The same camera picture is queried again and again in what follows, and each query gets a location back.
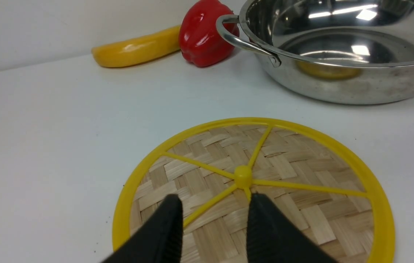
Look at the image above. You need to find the yellow woven bamboo steamer lid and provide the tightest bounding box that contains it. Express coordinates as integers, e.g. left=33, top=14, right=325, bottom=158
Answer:
left=112, top=118, right=395, bottom=263

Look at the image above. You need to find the stainless steel two-handled pot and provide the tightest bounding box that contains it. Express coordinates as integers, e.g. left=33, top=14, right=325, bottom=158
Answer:
left=216, top=0, right=414, bottom=105

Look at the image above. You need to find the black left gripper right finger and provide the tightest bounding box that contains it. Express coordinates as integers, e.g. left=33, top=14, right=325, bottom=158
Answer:
left=246, top=193, right=337, bottom=263

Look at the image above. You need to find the yellow banana-shaped squash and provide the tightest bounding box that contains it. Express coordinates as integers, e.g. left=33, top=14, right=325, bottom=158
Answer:
left=91, top=25, right=181, bottom=68

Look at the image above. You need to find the red bell pepper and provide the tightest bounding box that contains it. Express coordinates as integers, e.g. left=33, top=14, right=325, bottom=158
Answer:
left=179, top=0, right=235, bottom=67

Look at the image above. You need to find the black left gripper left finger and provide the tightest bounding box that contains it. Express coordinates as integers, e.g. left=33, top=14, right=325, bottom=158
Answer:
left=103, top=194, right=183, bottom=263

